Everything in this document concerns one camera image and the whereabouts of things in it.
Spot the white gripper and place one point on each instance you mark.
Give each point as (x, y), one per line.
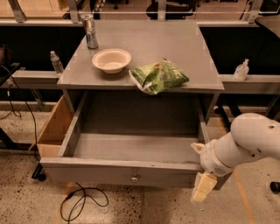
(212, 158)

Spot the grey top drawer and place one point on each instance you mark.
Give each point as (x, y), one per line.
(130, 138)

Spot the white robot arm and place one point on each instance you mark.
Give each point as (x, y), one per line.
(251, 138)

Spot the grey drawer cabinet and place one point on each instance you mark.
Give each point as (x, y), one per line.
(181, 42)

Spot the black rolling stand leg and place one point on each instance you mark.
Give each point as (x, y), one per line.
(220, 110)

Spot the black caster wheel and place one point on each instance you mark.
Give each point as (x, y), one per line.
(275, 187)

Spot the green chip bag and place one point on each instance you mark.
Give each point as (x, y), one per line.
(157, 77)

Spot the hand sanitizer pump bottle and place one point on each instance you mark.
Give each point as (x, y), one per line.
(242, 70)

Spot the white paper bowl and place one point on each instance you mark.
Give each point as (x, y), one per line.
(111, 61)

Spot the wooden side bin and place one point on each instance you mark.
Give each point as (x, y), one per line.
(53, 131)

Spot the clear plastic water bottle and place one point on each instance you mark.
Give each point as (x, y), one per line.
(56, 63)

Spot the silver drink can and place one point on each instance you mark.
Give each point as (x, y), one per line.
(89, 27)

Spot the grey metal shelf rail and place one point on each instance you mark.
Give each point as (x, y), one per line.
(36, 79)

